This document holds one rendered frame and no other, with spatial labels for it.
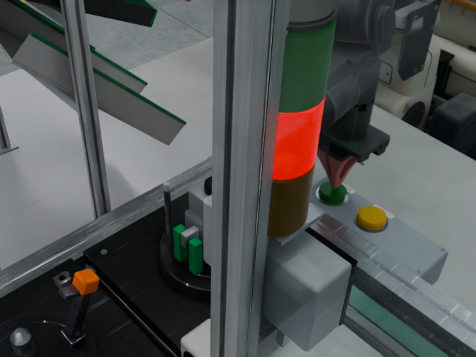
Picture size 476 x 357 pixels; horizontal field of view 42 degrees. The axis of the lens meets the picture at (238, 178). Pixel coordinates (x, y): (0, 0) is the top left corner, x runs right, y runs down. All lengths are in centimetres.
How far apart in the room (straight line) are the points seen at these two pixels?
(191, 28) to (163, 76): 208
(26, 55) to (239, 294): 44
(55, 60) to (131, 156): 38
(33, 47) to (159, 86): 58
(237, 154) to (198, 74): 101
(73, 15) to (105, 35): 265
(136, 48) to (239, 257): 287
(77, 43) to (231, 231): 41
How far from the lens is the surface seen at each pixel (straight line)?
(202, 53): 144
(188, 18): 354
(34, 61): 79
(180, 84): 133
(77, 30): 75
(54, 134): 121
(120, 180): 109
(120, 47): 328
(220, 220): 41
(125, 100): 87
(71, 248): 85
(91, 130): 82
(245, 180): 37
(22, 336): 66
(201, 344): 70
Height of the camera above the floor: 156
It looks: 40 degrees down
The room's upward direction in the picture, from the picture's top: 3 degrees clockwise
